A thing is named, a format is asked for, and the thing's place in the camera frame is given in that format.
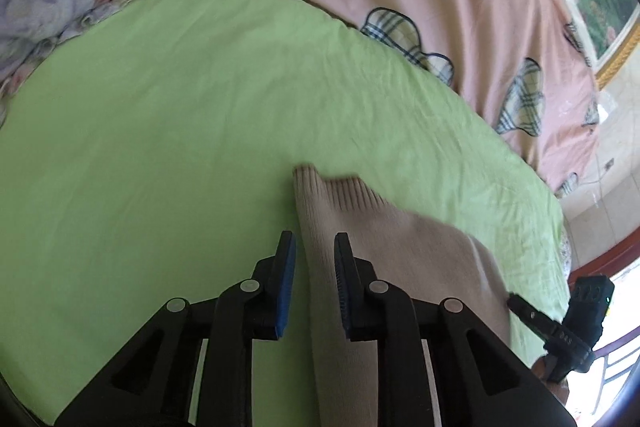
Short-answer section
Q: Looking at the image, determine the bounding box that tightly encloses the red window frame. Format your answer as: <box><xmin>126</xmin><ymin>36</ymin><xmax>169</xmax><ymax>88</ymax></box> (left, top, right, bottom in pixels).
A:
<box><xmin>569</xmin><ymin>237</ymin><xmax>640</xmax><ymax>410</ymax></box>

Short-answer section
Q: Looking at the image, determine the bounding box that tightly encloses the small-flowered bed sheet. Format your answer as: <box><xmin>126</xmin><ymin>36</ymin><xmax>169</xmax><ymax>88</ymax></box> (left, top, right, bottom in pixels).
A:
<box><xmin>561</xmin><ymin>227</ymin><xmax>574</xmax><ymax>279</ymax></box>

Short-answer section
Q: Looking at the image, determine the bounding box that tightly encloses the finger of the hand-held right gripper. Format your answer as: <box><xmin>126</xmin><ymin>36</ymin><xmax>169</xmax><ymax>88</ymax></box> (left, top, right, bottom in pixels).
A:
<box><xmin>507</xmin><ymin>291</ymin><xmax>564</xmax><ymax>344</ymax></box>

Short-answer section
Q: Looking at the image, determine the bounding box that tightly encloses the white cable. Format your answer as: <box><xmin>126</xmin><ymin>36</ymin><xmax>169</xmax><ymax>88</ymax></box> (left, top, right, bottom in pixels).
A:
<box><xmin>581</xmin><ymin>167</ymin><xmax>612</xmax><ymax>190</ymax></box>

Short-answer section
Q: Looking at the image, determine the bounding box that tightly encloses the green bed sheet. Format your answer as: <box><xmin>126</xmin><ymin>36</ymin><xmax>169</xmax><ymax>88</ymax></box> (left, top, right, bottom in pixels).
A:
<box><xmin>0</xmin><ymin>0</ymin><xmax>571</xmax><ymax>427</ymax></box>

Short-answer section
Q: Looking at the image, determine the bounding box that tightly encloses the person's right hand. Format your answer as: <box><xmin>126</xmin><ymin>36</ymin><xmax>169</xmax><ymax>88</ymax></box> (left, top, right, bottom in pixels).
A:
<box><xmin>531</xmin><ymin>354</ymin><xmax>571</xmax><ymax>405</ymax></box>

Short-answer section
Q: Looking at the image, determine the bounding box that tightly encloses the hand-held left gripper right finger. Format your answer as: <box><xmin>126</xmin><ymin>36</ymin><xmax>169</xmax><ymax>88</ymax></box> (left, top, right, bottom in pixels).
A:
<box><xmin>334</xmin><ymin>232</ymin><xmax>576</xmax><ymax>427</ymax></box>

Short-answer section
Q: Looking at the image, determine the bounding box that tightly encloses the pale knit sweater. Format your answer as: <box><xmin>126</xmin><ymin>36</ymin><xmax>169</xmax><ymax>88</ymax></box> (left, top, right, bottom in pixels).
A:
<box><xmin>291</xmin><ymin>164</ymin><xmax>511</xmax><ymax>427</ymax></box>

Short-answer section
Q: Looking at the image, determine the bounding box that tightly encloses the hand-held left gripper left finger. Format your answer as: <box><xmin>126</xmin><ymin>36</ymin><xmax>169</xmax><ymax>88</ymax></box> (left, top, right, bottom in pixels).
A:
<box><xmin>54</xmin><ymin>231</ymin><xmax>297</xmax><ymax>427</ymax></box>

